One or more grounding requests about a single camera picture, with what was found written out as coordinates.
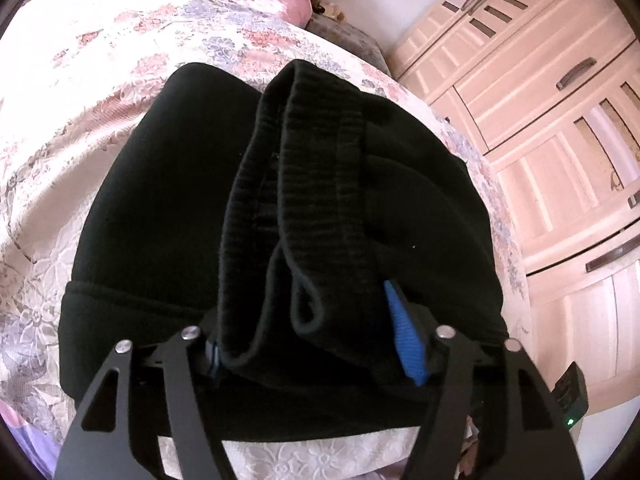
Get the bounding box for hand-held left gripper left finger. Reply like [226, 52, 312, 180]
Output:
[54, 310, 236, 480]

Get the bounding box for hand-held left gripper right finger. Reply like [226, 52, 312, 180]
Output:
[383, 281, 585, 480]

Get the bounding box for floral bed cover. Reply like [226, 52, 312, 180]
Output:
[0, 0, 531, 480]

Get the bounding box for purple floral sheet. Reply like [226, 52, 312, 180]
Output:
[0, 402, 63, 463]

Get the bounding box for black pants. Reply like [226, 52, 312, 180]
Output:
[57, 59, 510, 443]

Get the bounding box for light wooden wardrobe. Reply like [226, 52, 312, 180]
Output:
[387, 0, 640, 416]

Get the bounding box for grey bedside seat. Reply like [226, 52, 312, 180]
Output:
[305, 12, 388, 71]

